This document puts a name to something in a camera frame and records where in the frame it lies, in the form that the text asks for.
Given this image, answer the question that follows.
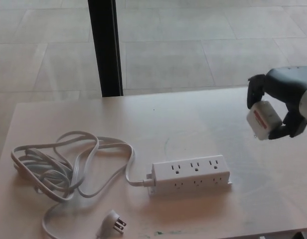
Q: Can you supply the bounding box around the white flat power cord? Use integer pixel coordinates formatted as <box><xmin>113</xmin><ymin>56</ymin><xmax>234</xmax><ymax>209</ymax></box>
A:
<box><xmin>10</xmin><ymin>131</ymin><xmax>154</xmax><ymax>239</ymax></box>

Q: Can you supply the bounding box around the black vertical window frame post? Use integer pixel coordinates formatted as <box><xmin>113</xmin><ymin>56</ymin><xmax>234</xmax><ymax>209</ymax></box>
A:
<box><xmin>87</xmin><ymin>0</ymin><xmax>124</xmax><ymax>97</ymax></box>

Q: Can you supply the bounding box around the white angled three-prong plug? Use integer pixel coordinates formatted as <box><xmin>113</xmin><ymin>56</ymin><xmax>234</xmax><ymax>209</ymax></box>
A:
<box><xmin>95</xmin><ymin>209</ymin><xmax>127</xmax><ymax>239</ymax></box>

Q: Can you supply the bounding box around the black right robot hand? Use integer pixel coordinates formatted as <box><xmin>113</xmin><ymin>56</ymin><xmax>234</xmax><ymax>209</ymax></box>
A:
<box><xmin>246</xmin><ymin>66</ymin><xmax>307</xmax><ymax>140</ymax></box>

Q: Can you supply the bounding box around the white six-outlet power strip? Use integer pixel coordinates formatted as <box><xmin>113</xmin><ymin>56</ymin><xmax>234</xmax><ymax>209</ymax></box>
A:
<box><xmin>145</xmin><ymin>154</ymin><xmax>233</xmax><ymax>198</ymax></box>

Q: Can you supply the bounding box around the white charger plug adapter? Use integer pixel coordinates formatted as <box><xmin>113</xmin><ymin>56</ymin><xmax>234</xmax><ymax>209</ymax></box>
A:
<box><xmin>246</xmin><ymin>100</ymin><xmax>283</xmax><ymax>141</ymax></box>

